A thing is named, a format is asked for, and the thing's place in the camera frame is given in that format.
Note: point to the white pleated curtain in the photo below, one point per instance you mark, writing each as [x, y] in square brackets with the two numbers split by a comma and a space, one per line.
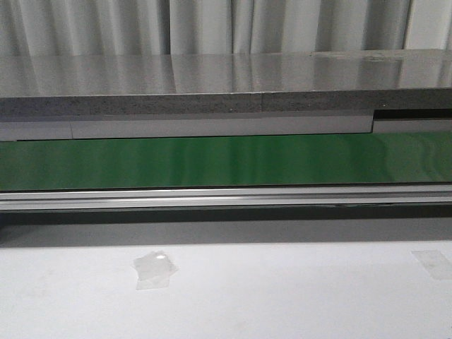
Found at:
[40, 28]

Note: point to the green conveyor belt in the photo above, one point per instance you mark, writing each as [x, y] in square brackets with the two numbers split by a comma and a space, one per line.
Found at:
[129, 163]

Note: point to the aluminium conveyor side rail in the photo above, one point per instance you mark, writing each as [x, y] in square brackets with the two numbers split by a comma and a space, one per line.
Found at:
[227, 197]

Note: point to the clear tape patch left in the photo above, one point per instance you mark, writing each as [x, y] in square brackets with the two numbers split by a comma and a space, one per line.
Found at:
[154, 270]

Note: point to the clear tape patch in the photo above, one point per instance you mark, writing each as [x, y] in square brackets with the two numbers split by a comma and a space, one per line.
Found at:
[435, 263]
[154, 270]

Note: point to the grey stone counter slab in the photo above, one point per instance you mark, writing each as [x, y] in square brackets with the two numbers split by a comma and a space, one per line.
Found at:
[97, 85]

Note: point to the clear tape patch right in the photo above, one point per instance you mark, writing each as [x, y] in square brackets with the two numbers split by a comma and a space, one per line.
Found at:
[435, 263]

